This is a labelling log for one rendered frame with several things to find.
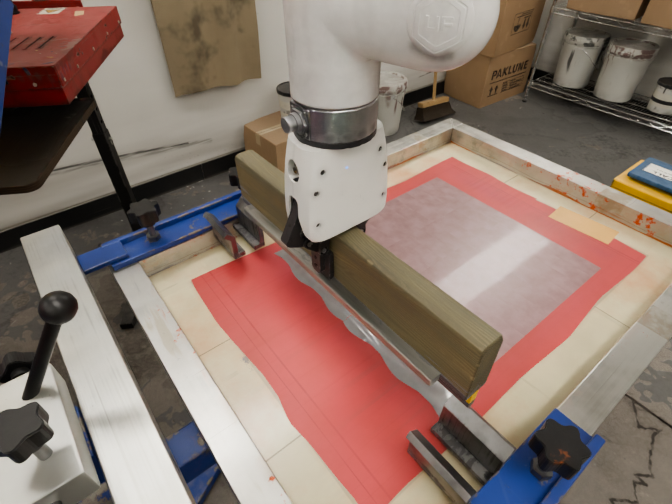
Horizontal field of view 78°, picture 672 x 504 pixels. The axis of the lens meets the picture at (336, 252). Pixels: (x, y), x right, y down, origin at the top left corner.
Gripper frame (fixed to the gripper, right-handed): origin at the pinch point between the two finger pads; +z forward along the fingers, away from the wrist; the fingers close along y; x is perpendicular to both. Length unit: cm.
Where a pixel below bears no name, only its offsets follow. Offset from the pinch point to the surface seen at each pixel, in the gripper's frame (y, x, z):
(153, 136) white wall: 30, 201, 73
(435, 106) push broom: 232, 171, 100
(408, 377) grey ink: 2.2, -11.4, 13.9
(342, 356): -2.2, -4.0, 14.0
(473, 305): 17.9, -9.0, 14.1
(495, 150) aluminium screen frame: 54, 14, 11
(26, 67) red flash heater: -16, 88, -1
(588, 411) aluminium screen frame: 12.6, -27.4, 10.8
